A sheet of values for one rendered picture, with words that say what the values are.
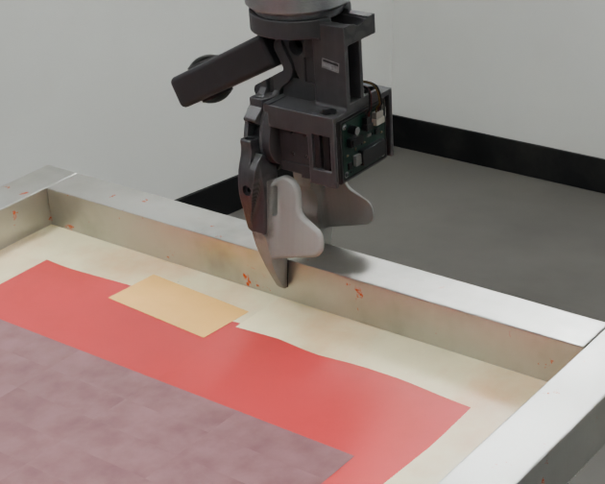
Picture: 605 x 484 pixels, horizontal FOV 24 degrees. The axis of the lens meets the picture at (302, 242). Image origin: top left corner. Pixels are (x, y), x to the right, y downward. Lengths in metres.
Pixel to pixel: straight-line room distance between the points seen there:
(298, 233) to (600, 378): 0.25
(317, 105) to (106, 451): 0.28
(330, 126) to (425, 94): 3.82
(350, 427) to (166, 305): 0.22
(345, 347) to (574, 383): 0.19
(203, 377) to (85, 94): 2.77
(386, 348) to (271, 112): 0.18
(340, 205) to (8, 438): 0.31
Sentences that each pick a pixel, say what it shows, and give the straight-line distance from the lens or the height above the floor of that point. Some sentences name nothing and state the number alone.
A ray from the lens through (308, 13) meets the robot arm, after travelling 0.95.
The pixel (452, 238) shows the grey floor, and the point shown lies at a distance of 4.07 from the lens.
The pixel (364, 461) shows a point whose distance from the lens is 0.88.
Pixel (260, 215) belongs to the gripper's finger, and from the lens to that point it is 1.01.
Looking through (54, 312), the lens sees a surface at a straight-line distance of 1.08.
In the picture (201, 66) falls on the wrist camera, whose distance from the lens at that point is 1.03.
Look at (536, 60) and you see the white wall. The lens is 4.52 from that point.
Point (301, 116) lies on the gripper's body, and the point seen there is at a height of 1.21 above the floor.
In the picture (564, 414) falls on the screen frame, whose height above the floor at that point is 1.08.
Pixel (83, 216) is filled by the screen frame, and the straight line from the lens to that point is 1.19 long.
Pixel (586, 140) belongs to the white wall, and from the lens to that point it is 4.50.
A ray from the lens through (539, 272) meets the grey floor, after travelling 3.87.
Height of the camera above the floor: 1.49
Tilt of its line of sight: 22 degrees down
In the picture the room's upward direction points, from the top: straight up
